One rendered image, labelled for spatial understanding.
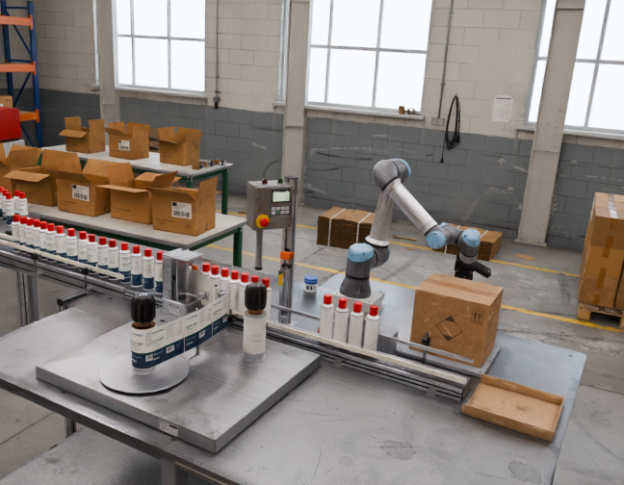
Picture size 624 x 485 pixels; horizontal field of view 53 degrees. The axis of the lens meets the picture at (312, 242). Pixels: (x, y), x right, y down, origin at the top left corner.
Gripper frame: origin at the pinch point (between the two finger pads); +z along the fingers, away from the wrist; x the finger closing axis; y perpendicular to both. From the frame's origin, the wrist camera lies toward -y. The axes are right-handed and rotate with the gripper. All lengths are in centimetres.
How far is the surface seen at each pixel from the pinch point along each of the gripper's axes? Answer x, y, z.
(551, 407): 73, -26, -20
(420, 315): 39, 22, -24
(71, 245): 4, 196, -11
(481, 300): 39, 0, -35
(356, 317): 51, 47, -34
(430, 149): -444, 11, 231
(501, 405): 76, -8, -22
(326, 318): 49, 59, -29
